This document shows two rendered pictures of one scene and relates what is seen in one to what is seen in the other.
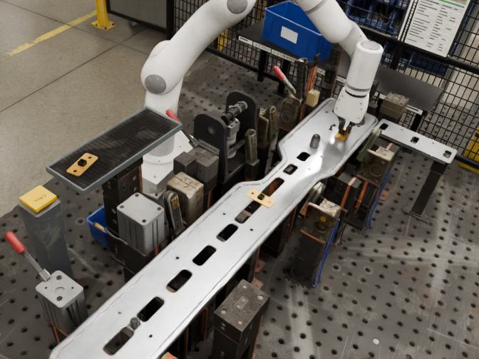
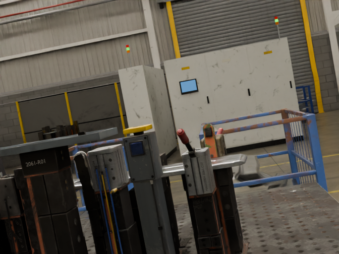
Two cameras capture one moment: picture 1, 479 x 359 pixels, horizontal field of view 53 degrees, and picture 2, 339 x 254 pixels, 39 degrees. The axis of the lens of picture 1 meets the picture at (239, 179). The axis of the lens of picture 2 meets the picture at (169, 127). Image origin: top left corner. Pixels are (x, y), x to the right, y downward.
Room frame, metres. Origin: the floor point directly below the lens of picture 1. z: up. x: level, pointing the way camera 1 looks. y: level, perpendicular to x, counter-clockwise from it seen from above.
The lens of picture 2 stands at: (1.03, 1.63, 1.21)
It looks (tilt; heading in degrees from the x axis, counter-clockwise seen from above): 3 degrees down; 254
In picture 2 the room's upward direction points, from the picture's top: 11 degrees counter-clockwise
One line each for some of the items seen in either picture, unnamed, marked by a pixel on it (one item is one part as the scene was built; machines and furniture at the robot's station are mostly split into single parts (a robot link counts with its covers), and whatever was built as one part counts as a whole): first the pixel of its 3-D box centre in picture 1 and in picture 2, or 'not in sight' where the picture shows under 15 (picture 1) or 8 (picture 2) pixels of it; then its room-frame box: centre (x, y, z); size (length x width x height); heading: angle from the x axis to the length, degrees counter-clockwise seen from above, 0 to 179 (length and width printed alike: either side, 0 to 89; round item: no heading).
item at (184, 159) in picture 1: (183, 206); (38, 232); (1.05, 0.16, 0.90); 0.05 x 0.05 x 0.40; 60
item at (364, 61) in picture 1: (364, 63); not in sight; (1.41, -0.34, 1.28); 0.09 x 0.08 x 0.13; 179
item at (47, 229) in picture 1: (53, 260); (155, 220); (0.77, 0.46, 0.92); 0.08 x 0.08 x 0.44; 60
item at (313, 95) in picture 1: (304, 131); not in sight; (1.56, -0.23, 0.88); 0.04 x 0.04 x 0.36; 60
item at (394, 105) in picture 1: (382, 136); not in sight; (1.61, -0.55, 0.88); 0.08 x 0.08 x 0.36; 60
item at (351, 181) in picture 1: (339, 211); not in sight; (1.18, -0.35, 0.84); 0.11 x 0.08 x 0.29; 60
